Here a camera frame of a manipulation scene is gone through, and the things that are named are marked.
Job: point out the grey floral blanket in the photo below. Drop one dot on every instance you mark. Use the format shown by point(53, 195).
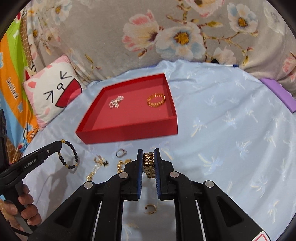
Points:
point(138, 34)

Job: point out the red tray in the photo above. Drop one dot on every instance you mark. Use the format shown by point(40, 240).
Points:
point(129, 120)

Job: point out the person's left hand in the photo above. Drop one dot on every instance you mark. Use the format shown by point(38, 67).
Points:
point(25, 208)

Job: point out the purple box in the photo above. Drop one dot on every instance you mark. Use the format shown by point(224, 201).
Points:
point(281, 93)

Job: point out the colourful cartoon printed blanket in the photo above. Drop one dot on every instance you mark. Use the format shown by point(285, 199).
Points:
point(11, 69)

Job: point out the cat face pillow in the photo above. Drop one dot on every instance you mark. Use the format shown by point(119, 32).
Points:
point(50, 92)

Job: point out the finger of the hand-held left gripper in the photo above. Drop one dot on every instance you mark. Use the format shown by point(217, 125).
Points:
point(41, 156)

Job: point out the gold ear cuff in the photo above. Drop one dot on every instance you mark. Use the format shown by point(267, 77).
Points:
point(153, 210)

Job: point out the gold wristwatch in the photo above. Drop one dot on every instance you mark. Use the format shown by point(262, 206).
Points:
point(148, 164)

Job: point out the light blue bedsheet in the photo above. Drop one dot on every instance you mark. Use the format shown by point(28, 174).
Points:
point(219, 115)

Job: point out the blue pen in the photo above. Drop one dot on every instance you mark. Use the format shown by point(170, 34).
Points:
point(231, 65)

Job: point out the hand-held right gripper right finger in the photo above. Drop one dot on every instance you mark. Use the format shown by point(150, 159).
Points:
point(157, 173)

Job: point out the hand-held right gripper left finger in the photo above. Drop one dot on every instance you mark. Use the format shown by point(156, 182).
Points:
point(138, 173)

